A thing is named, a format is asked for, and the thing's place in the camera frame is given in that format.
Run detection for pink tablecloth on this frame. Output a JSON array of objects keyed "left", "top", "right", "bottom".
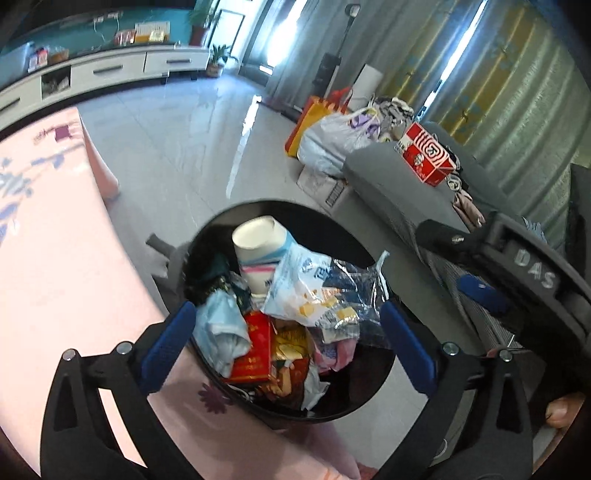
[{"left": 0, "top": 106, "right": 365, "bottom": 480}]

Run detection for black trash bin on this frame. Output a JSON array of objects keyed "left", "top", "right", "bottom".
[{"left": 184, "top": 199, "right": 398, "bottom": 421}]

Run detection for desk calendar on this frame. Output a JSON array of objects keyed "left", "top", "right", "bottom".
[{"left": 134, "top": 21, "right": 168, "bottom": 44}]

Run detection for dark wrapper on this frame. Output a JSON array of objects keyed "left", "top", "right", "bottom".
[{"left": 185, "top": 240, "right": 234, "bottom": 306}]

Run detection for upright vacuum cleaner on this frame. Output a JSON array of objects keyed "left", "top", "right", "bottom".
[{"left": 318, "top": 2, "right": 362, "bottom": 92}]

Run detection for striped paper cup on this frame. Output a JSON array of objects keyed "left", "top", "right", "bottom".
[{"left": 232, "top": 216, "right": 293, "bottom": 296}]

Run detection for pink plastic bag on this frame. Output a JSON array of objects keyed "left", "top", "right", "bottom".
[{"left": 318, "top": 338, "right": 357, "bottom": 371}]

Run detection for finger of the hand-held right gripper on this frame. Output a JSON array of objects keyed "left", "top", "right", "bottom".
[
  {"left": 456, "top": 274, "right": 512, "bottom": 315},
  {"left": 416, "top": 219, "right": 495, "bottom": 266}
]

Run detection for pale blue cloth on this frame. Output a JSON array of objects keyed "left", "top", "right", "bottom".
[{"left": 193, "top": 291, "right": 253, "bottom": 378}]

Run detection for white tv cabinet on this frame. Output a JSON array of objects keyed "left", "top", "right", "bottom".
[{"left": 0, "top": 46, "right": 212, "bottom": 126}]

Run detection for red cigarette box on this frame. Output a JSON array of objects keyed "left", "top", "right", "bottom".
[{"left": 228, "top": 311, "right": 274, "bottom": 385}]

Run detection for person's right hand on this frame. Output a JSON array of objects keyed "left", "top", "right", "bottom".
[{"left": 545, "top": 394, "right": 585, "bottom": 428}]

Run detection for papers on floor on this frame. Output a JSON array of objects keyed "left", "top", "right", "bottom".
[{"left": 298, "top": 167, "right": 350, "bottom": 209}]

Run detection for blue and white plastic bag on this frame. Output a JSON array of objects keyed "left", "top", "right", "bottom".
[{"left": 264, "top": 242, "right": 343, "bottom": 327}]

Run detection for grey and yellow curtain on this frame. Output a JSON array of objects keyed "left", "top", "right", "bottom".
[{"left": 265, "top": 0, "right": 591, "bottom": 222}]

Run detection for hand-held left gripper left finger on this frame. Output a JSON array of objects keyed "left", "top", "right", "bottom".
[{"left": 41, "top": 301, "right": 198, "bottom": 480}]

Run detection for tall potted plant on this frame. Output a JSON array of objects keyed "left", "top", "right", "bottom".
[{"left": 188, "top": 0, "right": 219, "bottom": 47}]

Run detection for white cylinder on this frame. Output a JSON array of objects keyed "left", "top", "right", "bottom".
[{"left": 355, "top": 65, "right": 385, "bottom": 101}]

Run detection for grey sofa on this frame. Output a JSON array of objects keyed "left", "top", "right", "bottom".
[{"left": 344, "top": 122, "right": 570, "bottom": 357}]

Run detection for orange shopping bag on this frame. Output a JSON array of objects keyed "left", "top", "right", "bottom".
[{"left": 285, "top": 88, "right": 355, "bottom": 158}]

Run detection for red rice cracker packet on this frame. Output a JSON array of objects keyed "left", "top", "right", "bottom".
[{"left": 271, "top": 323, "right": 324, "bottom": 403}]

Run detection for red and white carton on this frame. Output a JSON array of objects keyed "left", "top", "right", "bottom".
[{"left": 403, "top": 122, "right": 459, "bottom": 188}]

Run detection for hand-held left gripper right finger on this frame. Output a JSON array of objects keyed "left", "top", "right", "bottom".
[{"left": 379, "top": 301, "right": 536, "bottom": 480}]

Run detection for small potted plant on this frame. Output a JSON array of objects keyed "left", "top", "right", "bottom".
[{"left": 205, "top": 44, "right": 239, "bottom": 78}]

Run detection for white shopping bag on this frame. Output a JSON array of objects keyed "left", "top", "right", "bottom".
[{"left": 298, "top": 108, "right": 385, "bottom": 177}]

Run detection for pink cloth on sofa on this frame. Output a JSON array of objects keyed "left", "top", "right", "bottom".
[{"left": 452, "top": 188, "right": 486, "bottom": 228}]

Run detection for pile of clothes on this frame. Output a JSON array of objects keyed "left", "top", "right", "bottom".
[{"left": 374, "top": 96, "right": 417, "bottom": 140}]

